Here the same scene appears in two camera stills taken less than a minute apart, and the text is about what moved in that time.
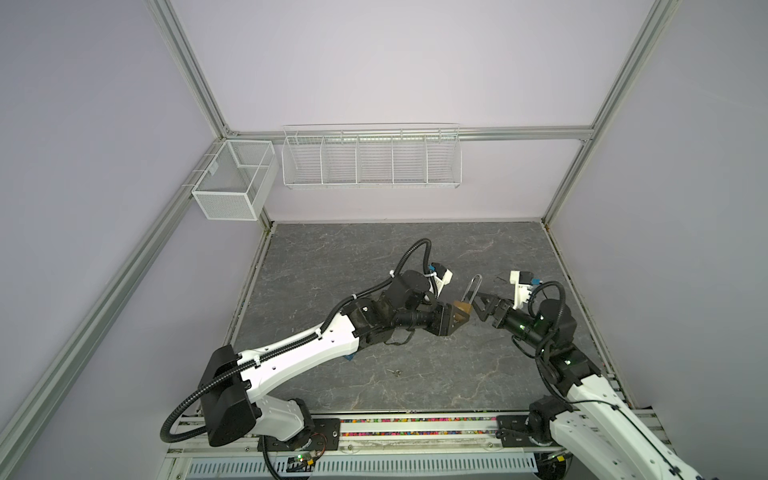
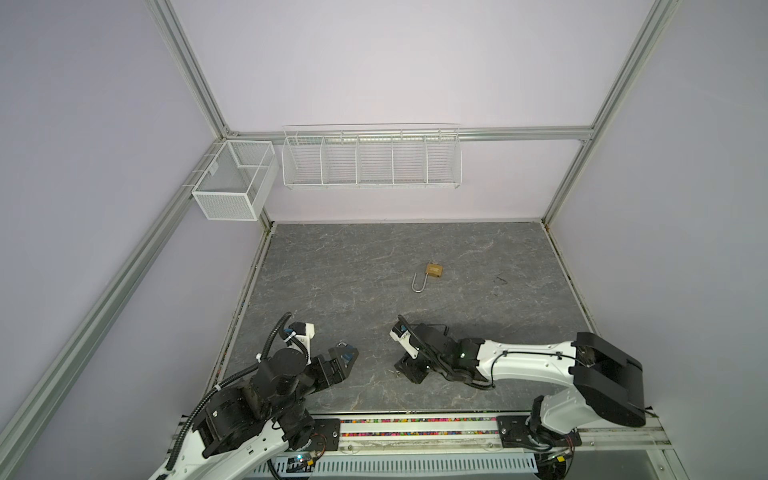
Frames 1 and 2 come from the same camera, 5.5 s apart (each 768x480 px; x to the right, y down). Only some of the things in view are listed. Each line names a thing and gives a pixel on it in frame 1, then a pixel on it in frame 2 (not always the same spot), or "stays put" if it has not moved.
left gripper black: (442, 325) -> (328, 379)
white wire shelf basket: (373, 156) stays put
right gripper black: (498, 303) -> (408, 368)
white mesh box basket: (236, 181) stays put
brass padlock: (466, 305) -> (432, 269)
